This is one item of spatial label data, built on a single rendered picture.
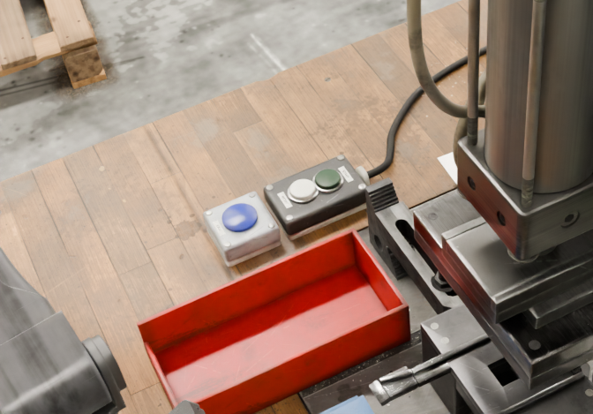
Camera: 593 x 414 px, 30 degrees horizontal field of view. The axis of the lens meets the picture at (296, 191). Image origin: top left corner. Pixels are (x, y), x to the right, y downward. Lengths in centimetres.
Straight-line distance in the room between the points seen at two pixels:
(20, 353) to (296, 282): 49
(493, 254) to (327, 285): 37
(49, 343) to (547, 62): 37
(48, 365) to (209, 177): 62
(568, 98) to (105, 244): 71
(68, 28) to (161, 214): 163
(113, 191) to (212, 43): 165
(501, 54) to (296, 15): 233
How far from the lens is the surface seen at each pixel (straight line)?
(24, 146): 283
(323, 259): 119
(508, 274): 85
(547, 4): 67
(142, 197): 134
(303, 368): 111
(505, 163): 77
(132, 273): 126
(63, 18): 295
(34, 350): 77
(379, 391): 103
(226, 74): 287
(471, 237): 88
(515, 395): 103
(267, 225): 124
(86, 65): 291
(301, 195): 125
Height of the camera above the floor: 185
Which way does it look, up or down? 47 degrees down
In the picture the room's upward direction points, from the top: 9 degrees counter-clockwise
